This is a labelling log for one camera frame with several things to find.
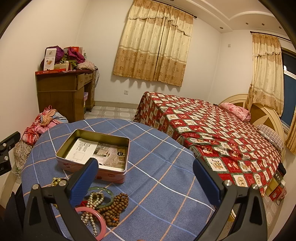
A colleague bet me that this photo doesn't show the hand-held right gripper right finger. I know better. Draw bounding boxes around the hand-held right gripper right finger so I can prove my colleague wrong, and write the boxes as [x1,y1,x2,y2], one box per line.
[193,158,270,241]

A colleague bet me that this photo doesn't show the yellow box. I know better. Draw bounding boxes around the yellow box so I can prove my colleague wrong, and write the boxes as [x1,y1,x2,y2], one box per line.
[265,176,281,196]

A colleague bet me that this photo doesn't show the yellow bead bracelet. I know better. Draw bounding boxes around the yellow bead bracelet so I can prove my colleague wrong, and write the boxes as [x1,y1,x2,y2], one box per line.
[51,177,67,187]

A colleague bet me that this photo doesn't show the pink bangle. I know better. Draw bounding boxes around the pink bangle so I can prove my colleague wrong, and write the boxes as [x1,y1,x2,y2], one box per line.
[74,207,107,240]

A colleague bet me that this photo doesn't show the red and pink clothes pile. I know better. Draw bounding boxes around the red and pink clothes pile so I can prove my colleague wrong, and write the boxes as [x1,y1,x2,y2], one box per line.
[22,105,68,146]

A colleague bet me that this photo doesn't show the pink pillow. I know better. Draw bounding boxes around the pink pillow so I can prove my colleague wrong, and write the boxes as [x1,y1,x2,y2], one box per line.
[219,103,251,121]

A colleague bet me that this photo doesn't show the purple and pink clothes pile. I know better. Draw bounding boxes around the purple and pink clothes pile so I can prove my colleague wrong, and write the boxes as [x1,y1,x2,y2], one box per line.
[40,46,95,70]

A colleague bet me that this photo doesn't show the black box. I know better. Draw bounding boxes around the black box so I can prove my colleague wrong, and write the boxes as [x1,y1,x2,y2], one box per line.
[277,163,287,181]

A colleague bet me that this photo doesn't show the green jade bangle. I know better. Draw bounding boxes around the green jade bangle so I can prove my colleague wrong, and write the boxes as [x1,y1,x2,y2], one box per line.
[88,186,114,205]

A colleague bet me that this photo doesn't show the wooden cabinet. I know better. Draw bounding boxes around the wooden cabinet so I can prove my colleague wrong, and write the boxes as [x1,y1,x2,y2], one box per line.
[35,70,96,123]

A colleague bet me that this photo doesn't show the flat red box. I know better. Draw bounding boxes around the flat red box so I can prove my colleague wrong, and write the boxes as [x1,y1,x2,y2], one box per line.
[35,70,77,76]

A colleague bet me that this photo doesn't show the cream wooden headboard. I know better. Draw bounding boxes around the cream wooden headboard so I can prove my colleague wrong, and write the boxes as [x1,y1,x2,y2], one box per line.
[218,94,288,163]

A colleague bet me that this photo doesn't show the small red box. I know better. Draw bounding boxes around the small red box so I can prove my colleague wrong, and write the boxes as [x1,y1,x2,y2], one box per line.
[269,185,286,202]

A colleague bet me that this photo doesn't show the narrow beige patterned curtain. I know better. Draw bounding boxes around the narrow beige patterned curtain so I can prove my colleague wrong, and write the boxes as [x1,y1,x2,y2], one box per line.
[245,33,284,116]
[285,120,296,152]

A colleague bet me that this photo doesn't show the blue plaid tablecloth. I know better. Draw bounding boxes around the blue plaid tablecloth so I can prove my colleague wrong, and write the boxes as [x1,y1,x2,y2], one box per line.
[21,118,216,241]

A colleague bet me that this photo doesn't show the white printed box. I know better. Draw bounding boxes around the white printed box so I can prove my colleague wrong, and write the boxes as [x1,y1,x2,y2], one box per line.
[44,48,57,70]

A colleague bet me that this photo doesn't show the printed paper leaflet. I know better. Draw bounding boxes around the printed paper leaflet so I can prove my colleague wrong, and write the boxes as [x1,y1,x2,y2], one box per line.
[65,138,128,172]

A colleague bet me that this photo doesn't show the wide beige patterned curtain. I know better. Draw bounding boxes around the wide beige patterned curtain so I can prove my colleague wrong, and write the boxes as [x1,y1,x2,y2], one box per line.
[112,0,193,87]

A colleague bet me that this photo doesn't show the window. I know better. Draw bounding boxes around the window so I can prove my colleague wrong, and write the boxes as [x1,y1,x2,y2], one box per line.
[280,46,296,130]

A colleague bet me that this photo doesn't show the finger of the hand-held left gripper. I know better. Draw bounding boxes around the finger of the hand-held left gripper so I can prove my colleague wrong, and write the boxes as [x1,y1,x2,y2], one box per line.
[0,131,21,151]

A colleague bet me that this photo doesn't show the black cable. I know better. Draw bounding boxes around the black cable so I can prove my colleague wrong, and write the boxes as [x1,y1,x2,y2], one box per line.
[93,66,100,88]

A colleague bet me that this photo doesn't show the brown wooden bead necklace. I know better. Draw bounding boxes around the brown wooden bead necklace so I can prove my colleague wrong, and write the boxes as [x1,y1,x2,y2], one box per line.
[96,193,129,226]

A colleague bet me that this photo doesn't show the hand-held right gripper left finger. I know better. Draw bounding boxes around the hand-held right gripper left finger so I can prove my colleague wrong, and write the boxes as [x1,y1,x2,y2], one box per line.
[23,158,99,241]

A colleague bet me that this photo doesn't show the striped pillow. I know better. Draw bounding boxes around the striped pillow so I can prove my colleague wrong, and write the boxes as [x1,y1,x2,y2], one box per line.
[257,124,284,150]

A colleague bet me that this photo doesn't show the pink metal tin box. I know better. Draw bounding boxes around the pink metal tin box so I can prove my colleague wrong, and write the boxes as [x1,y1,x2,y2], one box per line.
[55,129,130,184]

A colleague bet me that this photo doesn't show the bed with red quilt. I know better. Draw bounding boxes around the bed with red quilt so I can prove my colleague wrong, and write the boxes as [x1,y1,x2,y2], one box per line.
[134,91,284,197]

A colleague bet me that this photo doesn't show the grey knitted fabric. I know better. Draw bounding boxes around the grey knitted fabric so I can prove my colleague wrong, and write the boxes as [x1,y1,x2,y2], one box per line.
[13,141,31,172]

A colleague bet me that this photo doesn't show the black curtain rod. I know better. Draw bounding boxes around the black curtain rod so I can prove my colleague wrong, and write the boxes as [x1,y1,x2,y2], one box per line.
[250,31,292,42]
[153,0,197,18]

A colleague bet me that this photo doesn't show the red carton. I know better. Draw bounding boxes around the red carton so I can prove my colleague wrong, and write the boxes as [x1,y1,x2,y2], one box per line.
[67,46,84,55]

